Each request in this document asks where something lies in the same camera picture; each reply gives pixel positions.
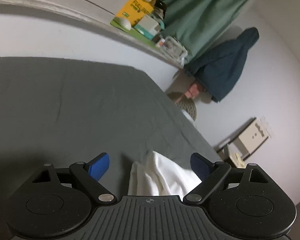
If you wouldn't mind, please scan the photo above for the green curtain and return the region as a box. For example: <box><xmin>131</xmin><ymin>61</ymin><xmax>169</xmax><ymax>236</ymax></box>
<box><xmin>161</xmin><ymin>0</ymin><xmax>249</xmax><ymax>63</ymax></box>

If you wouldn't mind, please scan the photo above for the grey bed sheet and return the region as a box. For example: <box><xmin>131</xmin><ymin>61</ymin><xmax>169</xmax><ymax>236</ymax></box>
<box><xmin>0</xmin><ymin>57</ymin><xmax>218</xmax><ymax>198</ymax></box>

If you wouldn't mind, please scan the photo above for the clear plastic container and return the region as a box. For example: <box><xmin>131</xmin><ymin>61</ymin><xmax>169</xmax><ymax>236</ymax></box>
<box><xmin>155</xmin><ymin>36</ymin><xmax>188</xmax><ymax>68</ymax></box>

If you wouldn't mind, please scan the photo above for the teal white box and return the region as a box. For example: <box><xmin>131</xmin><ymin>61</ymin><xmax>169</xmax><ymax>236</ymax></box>
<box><xmin>134</xmin><ymin>15</ymin><xmax>162</xmax><ymax>40</ymax></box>

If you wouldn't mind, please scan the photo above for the pink hanging cloth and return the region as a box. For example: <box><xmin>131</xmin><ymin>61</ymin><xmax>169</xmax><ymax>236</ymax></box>
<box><xmin>174</xmin><ymin>81</ymin><xmax>204</xmax><ymax>104</ymax></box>

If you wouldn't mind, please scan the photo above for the white round object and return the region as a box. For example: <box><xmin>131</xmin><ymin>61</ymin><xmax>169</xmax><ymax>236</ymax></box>
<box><xmin>114</xmin><ymin>17</ymin><xmax>132</xmax><ymax>31</ymax></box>

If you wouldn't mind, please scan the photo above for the dark teal hanging jacket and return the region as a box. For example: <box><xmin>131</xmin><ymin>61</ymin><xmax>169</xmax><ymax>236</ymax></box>
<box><xmin>185</xmin><ymin>27</ymin><xmax>260</xmax><ymax>102</ymax></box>

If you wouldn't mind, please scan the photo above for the yellow cardboard box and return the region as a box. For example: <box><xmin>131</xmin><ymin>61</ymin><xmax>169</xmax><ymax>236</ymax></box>
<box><xmin>115</xmin><ymin>0</ymin><xmax>154</xmax><ymax>26</ymax></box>

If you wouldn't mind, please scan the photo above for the white garment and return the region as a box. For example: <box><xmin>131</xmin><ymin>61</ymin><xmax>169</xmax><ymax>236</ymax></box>
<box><xmin>128</xmin><ymin>151</ymin><xmax>201</xmax><ymax>199</ymax></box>

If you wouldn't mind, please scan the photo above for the woven grey basket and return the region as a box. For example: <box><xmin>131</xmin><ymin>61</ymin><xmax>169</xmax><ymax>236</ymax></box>
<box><xmin>167</xmin><ymin>92</ymin><xmax>197</xmax><ymax>121</ymax></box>

